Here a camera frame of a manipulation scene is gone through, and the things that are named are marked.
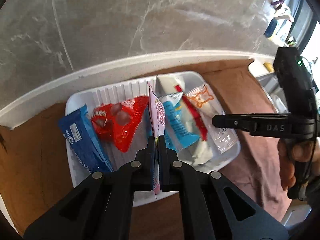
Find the red candy packet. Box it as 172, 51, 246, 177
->
91, 96, 149, 153

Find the white plastic tray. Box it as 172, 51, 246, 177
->
65, 71, 241, 207

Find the light blue snack packet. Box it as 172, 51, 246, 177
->
160, 92, 202, 153

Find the brown cloth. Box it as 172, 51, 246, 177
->
0, 59, 309, 240

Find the person's right hand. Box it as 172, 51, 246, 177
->
277, 137, 298, 192

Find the dark blue snack packet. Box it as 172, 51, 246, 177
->
58, 104, 114, 174

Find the window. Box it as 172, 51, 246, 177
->
287, 0, 320, 55

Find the steel sink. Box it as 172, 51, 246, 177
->
256, 74, 290, 113

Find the cream snack packet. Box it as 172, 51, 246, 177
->
156, 75, 187, 98

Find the clear orange-print snack packet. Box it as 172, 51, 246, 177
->
185, 83, 237, 155

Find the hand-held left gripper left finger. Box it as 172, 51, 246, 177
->
24, 135, 158, 240

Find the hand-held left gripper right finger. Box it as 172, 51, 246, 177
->
159, 135, 288, 240

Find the dark blue pouch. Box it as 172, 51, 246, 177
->
264, 19, 278, 38

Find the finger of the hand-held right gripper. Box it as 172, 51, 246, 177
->
212, 113, 315, 138

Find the white red-striped snack packet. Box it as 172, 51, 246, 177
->
175, 85, 218, 166

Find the pink snack packet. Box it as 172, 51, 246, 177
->
146, 80, 167, 198

